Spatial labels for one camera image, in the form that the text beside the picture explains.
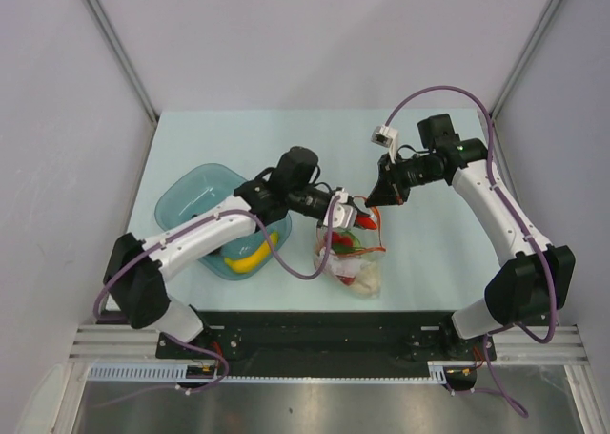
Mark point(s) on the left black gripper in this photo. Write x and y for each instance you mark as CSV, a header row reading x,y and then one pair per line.
x,y
351,202

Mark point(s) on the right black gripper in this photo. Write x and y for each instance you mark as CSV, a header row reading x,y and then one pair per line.
x,y
390,189

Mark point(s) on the red orange carrot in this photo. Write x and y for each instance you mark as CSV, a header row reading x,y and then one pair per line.
x,y
365,222

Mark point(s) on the red cherry bunch with leaf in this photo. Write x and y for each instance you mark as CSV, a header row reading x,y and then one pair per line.
x,y
344,261

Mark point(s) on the clear zip bag red zipper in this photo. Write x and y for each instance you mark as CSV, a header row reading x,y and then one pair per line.
x,y
372,248

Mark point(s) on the green white lettuce head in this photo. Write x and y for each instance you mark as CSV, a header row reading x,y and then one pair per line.
x,y
367,282

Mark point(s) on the yellow banana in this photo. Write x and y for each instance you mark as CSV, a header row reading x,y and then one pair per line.
x,y
248,264

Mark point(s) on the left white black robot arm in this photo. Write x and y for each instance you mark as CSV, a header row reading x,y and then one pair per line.
x,y
139,269

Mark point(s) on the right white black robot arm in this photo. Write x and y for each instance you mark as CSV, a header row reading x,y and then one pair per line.
x,y
534,274

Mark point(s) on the teal transparent plastic tray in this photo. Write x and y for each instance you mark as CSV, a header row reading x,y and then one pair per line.
x,y
199,190

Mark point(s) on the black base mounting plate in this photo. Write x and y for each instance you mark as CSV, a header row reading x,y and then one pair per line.
x,y
335,345

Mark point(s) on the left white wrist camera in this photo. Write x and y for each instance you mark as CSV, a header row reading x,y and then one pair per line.
x,y
341,212

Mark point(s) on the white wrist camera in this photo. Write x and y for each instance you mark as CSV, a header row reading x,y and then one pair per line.
x,y
341,212
388,138

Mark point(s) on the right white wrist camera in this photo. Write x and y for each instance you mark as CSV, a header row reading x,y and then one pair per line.
x,y
388,138

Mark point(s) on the right aluminium corner post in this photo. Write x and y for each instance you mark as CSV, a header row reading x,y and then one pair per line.
x,y
549,12

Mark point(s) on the aluminium corner post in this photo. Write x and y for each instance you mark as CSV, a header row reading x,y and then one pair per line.
x,y
549,12
110,36

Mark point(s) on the aluminium frame rail front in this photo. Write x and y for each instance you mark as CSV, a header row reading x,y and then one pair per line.
x,y
513,347

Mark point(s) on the white slotted cable duct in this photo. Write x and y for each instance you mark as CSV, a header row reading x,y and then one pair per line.
x,y
195,373

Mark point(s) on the left aluminium corner post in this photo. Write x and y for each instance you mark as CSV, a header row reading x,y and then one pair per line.
x,y
110,36

